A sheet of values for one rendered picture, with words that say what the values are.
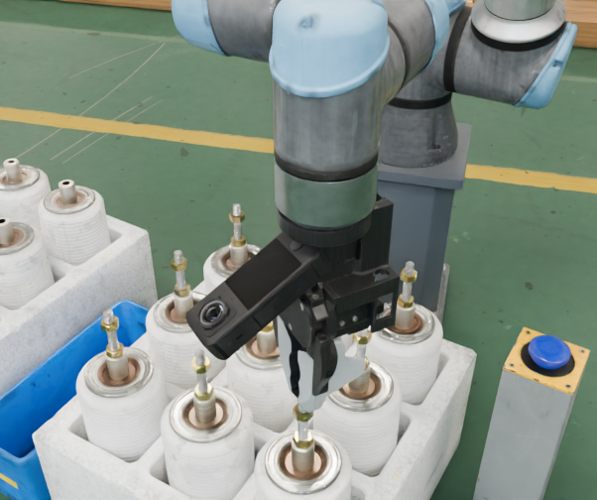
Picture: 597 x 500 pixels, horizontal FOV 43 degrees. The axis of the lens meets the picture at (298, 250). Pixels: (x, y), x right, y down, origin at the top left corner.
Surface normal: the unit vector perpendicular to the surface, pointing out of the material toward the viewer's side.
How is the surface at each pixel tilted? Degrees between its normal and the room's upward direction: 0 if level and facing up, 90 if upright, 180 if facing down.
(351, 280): 0
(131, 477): 0
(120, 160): 0
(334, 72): 88
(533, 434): 90
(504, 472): 90
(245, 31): 90
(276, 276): 28
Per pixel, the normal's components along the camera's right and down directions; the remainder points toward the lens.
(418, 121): 0.10, 0.32
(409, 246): -0.24, 0.57
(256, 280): -0.40, -0.57
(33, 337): 0.85, 0.32
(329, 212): 0.00, 0.59
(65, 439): 0.00, -0.81
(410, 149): -0.13, 0.31
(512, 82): -0.38, 0.70
